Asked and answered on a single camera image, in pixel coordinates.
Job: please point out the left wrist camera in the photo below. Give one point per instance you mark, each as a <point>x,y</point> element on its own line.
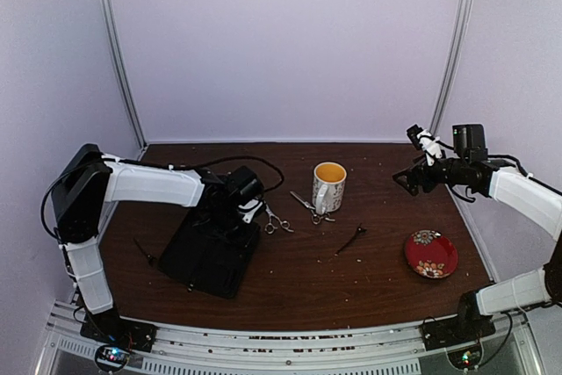
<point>249,210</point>

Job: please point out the silver thinning scissors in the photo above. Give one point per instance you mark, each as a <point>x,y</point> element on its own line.
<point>316,218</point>

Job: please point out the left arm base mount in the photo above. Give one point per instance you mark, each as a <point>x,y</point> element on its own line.
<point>109,327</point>

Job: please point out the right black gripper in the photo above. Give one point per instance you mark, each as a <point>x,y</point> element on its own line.
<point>420,167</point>

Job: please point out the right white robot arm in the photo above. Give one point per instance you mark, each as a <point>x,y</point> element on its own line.
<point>514,187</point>

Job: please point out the white floral mug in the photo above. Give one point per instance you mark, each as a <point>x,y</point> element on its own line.
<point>329,180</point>

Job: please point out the silver straight hair scissors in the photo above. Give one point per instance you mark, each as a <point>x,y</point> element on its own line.
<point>274,222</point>

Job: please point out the black zippered tool case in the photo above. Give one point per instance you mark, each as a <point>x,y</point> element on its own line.
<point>207,258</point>

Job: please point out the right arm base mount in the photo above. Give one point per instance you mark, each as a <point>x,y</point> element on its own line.
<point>452,331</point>

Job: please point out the aluminium front rail frame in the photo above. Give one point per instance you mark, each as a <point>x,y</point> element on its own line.
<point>395,349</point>

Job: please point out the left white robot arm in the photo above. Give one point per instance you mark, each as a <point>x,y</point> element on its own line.
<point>92,179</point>

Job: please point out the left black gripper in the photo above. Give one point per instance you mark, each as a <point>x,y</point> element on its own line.
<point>218,231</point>

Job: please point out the aluminium corner post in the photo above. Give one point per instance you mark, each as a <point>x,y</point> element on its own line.
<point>460,27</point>
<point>119,67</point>

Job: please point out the left aluminium corner post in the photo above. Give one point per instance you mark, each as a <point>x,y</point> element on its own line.
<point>119,67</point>

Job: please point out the right aluminium corner post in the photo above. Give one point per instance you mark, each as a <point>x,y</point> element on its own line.
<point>460,27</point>

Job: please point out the red floral plate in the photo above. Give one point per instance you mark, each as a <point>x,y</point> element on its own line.
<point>430,254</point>

